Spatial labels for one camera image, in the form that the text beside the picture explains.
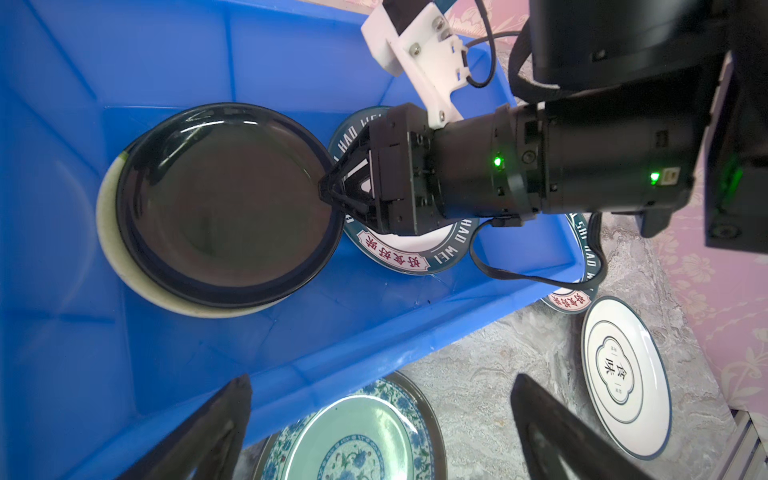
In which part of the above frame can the blue plastic bin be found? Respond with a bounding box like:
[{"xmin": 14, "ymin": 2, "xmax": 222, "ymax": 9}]
[{"xmin": 1, "ymin": 1, "xmax": 549, "ymax": 479}]

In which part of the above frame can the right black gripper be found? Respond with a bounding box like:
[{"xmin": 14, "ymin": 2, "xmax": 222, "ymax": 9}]
[{"xmin": 318, "ymin": 104, "xmax": 543, "ymax": 235}]

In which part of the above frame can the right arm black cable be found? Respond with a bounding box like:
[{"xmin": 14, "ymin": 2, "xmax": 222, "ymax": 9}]
[{"xmin": 467, "ymin": 209, "xmax": 608, "ymax": 292}]

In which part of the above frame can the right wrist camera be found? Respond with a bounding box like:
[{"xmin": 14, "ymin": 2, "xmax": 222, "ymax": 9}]
[{"xmin": 361, "ymin": 1, "xmax": 470, "ymax": 129}]

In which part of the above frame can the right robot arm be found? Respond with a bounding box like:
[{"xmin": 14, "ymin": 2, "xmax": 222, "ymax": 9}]
[{"xmin": 319, "ymin": 1, "xmax": 767, "ymax": 253}]

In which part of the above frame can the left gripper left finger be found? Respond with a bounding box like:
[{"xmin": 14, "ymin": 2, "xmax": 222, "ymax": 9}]
[{"xmin": 120, "ymin": 374, "xmax": 252, "ymax": 479}]

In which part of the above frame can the white plate quatrefoil emblem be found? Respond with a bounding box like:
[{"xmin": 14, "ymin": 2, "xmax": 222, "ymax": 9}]
[{"xmin": 581, "ymin": 296, "xmax": 672, "ymax": 460}]

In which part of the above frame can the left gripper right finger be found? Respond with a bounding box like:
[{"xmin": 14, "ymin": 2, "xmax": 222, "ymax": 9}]
[{"xmin": 510, "ymin": 373, "xmax": 649, "ymax": 479}]

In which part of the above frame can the green rim plate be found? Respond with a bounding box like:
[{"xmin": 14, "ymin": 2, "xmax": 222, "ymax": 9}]
[
  {"xmin": 539, "ymin": 212, "xmax": 601, "ymax": 315},
  {"xmin": 328, "ymin": 106, "xmax": 479, "ymax": 276}
]

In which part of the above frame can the black plate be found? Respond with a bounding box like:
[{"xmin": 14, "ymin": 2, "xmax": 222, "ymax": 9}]
[{"xmin": 115, "ymin": 103, "xmax": 344, "ymax": 310}]

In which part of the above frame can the teal patterned plate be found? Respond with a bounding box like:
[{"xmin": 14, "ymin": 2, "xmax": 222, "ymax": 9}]
[{"xmin": 252, "ymin": 372, "xmax": 447, "ymax": 479}]

